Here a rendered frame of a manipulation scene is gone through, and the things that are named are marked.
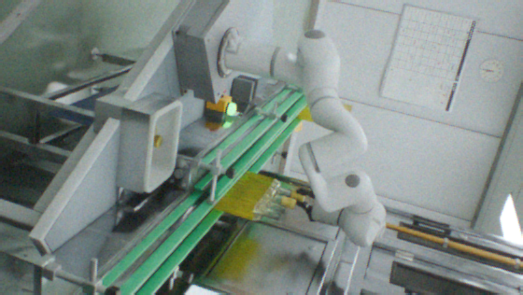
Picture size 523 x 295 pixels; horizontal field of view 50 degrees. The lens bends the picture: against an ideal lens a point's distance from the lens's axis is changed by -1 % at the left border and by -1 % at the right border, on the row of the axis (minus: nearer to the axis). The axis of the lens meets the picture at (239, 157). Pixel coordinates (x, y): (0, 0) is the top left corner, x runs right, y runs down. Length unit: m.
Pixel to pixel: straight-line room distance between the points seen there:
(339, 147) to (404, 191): 6.56
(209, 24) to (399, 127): 6.20
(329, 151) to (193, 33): 0.50
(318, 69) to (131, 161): 0.53
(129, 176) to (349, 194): 0.57
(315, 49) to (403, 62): 5.97
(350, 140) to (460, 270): 0.84
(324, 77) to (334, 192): 0.30
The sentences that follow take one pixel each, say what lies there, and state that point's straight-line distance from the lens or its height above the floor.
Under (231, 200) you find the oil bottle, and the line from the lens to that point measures 1.74.
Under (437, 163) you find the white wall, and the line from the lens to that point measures 7.81.
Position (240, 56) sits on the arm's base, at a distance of 1.68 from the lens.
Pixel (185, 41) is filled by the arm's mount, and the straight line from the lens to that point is 1.62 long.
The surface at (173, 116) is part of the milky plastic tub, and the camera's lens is 1.57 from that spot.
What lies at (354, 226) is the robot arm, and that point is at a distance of 1.62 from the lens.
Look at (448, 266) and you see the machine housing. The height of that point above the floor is 1.70.
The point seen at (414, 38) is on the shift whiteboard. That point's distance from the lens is 7.43.
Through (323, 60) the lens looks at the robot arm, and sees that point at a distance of 1.50.
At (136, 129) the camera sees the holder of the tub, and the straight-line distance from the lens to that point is 1.44.
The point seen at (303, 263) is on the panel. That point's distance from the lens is 1.79.
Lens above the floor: 1.40
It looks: 14 degrees down
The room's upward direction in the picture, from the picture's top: 106 degrees clockwise
